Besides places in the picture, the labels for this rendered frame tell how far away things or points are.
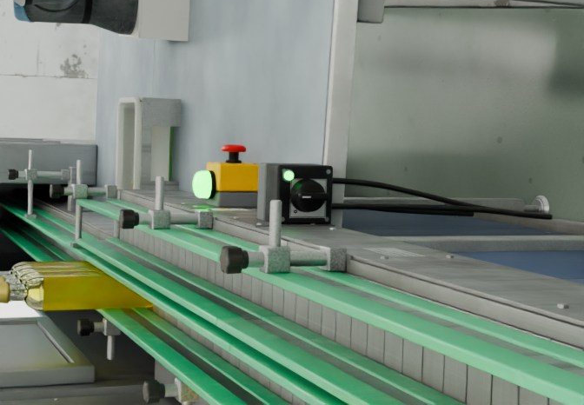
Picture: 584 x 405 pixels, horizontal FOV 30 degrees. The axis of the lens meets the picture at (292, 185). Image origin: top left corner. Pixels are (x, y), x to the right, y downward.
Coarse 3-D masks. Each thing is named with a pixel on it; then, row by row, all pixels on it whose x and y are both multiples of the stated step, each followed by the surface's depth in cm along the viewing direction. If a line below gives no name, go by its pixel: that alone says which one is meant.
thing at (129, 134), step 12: (132, 96) 219; (120, 108) 230; (132, 108) 231; (120, 120) 230; (132, 120) 231; (120, 132) 231; (132, 132) 231; (120, 144) 231; (132, 144) 232; (120, 156) 231; (132, 156) 232; (120, 168) 231; (132, 168) 232; (120, 180) 231; (132, 180) 232
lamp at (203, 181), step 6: (198, 174) 172; (204, 174) 172; (210, 174) 172; (198, 180) 172; (204, 180) 171; (210, 180) 172; (198, 186) 172; (204, 186) 171; (210, 186) 172; (198, 192) 172; (204, 192) 172; (210, 192) 172; (210, 198) 174
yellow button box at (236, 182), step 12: (216, 168) 172; (228, 168) 171; (240, 168) 172; (252, 168) 173; (216, 180) 172; (228, 180) 171; (240, 180) 172; (252, 180) 173; (216, 192) 172; (228, 192) 171; (240, 192) 172; (252, 192) 173; (216, 204) 171; (228, 204) 171; (240, 204) 172; (252, 204) 173
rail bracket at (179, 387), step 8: (144, 384) 138; (152, 384) 137; (160, 384) 138; (168, 384) 139; (176, 384) 139; (184, 384) 138; (144, 392) 138; (152, 392) 137; (160, 392) 137; (168, 392) 138; (176, 392) 138; (184, 392) 138; (192, 392) 139; (144, 400) 138; (152, 400) 137; (184, 400) 138; (192, 400) 139
